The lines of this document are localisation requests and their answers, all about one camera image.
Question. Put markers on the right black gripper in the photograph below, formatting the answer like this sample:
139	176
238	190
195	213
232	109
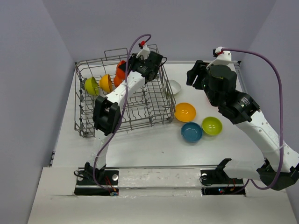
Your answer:
193	73

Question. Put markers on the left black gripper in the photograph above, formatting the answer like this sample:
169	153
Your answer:
131	61

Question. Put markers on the round white bowl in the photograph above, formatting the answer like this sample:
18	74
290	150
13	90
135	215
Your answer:
117	81

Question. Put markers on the yellow bowl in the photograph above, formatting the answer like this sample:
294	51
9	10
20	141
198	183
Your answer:
185	112
105	83

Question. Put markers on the lime green bowl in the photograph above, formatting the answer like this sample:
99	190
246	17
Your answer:
92	87
212	126

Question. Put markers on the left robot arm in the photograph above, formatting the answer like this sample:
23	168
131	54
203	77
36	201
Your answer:
109	110

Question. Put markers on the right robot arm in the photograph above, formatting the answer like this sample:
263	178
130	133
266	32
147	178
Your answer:
279	166

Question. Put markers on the square white bowl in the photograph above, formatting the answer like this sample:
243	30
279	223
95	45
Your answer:
175	86

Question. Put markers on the blue bowl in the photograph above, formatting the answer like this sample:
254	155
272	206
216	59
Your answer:
191	132

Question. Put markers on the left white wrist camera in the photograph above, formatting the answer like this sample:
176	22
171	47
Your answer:
143	53

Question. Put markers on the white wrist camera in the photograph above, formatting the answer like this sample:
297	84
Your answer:
222	57
143	53

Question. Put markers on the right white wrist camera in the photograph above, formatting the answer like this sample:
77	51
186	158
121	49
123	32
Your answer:
222	57

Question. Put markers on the metal rail at front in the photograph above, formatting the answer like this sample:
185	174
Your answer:
180	166

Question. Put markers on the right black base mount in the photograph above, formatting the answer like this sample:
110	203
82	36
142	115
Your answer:
217	186

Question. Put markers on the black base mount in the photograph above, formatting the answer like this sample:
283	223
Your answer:
85	185
217	186

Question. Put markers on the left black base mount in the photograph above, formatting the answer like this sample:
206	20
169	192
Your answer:
85	185

